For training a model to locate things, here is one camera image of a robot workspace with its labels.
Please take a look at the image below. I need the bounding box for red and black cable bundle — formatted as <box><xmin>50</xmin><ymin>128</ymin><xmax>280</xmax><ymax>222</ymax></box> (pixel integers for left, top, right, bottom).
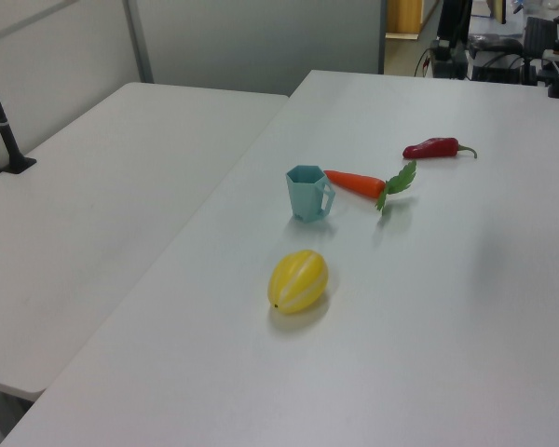
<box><xmin>416</xmin><ymin>46</ymin><xmax>437</xmax><ymax>78</ymax></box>

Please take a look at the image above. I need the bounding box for grey metal partition post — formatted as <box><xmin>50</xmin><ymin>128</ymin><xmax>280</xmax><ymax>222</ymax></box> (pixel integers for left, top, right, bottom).
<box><xmin>123</xmin><ymin>0</ymin><xmax>155</xmax><ymax>85</ymax></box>

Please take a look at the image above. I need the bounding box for teal hexagonal plastic mug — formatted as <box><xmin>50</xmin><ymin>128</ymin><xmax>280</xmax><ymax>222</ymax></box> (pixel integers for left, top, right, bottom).
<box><xmin>285</xmin><ymin>164</ymin><xmax>336</xmax><ymax>223</ymax></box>

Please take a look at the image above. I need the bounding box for black background pole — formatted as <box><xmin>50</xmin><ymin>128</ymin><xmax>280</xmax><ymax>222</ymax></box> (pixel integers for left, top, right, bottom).
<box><xmin>436</xmin><ymin>0</ymin><xmax>472</xmax><ymax>50</ymax></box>

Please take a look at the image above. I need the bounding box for red toy chili pepper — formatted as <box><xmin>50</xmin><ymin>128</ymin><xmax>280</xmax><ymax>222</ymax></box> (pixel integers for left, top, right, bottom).
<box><xmin>402</xmin><ymin>136</ymin><xmax>479</xmax><ymax>160</ymax></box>

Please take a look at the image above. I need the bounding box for light wooden door panel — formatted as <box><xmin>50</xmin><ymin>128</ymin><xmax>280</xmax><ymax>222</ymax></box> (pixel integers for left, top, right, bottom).
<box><xmin>385</xmin><ymin>0</ymin><xmax>423</xmax><ymax>41</ymax></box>

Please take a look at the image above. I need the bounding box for black equipment box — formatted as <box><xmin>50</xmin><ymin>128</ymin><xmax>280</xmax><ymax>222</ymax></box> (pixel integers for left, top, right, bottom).
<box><xmin>430</xmin><ymin>39</ymin><xmax>470</xmax><ymax>80</ymax></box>

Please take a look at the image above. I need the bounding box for orange toy carrot with leaves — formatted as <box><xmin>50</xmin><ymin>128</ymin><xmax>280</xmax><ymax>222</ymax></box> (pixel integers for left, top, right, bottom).
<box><xmin>323</xmin><ymin>160</ymin><xmax>418</xmax><ymax>215</ymax></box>

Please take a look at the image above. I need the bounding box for yellow striped toy melon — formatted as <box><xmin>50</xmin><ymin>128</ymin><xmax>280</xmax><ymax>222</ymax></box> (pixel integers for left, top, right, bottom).
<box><xmin>266</xmin><ymin>250</ymin><xmax>330</xmax><ymax>316</ymax></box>

